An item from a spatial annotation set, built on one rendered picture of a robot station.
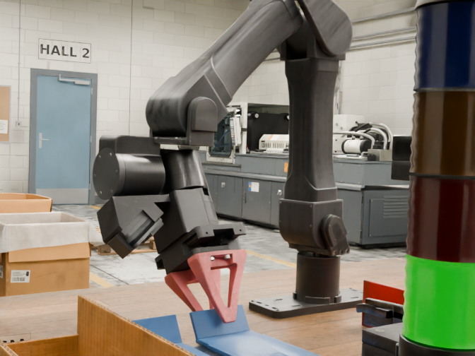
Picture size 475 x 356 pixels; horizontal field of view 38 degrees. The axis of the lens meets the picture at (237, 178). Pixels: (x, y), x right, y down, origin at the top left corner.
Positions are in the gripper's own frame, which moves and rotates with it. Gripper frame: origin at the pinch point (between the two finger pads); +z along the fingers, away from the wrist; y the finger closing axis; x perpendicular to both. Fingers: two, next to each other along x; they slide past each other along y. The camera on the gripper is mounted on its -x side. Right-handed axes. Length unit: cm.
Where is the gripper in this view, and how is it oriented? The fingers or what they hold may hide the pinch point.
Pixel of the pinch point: (219, 319)
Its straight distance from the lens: 76.4
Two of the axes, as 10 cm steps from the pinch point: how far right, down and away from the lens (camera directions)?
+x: 7.9, -0.2, 6.1
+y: 5.4, -4.4, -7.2
